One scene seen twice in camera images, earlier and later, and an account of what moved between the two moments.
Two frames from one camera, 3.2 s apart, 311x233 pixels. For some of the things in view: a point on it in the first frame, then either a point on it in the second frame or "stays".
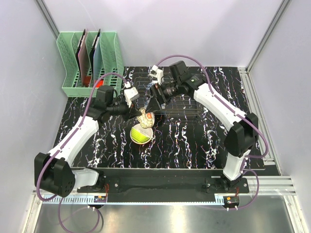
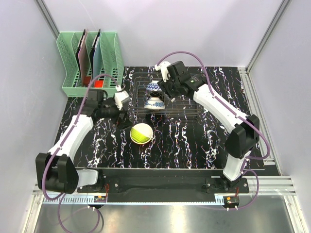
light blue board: x=96 y=58 stays
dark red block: x=87 y=80 stays
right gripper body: x=157 y=90 → x=169 y=88
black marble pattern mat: x=186 y=131 stays
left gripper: x=130 y=113 → x=126 y=122
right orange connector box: x=231 y=201 stays
